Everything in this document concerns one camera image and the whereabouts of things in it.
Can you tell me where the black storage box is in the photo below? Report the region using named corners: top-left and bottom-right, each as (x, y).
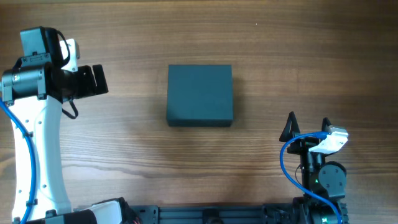
top-left (166, 65), bottom-right (234, 127)

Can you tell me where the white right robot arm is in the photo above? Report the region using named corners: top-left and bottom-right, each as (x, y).
top-left (279, 111), bottom-right (349, 224)

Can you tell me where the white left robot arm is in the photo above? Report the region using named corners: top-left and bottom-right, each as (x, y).
top-left (1, 26), bottom-right (139, 223)

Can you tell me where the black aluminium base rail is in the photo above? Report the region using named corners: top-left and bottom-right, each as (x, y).
top-left (73, 202), bottom-right (348, 224)

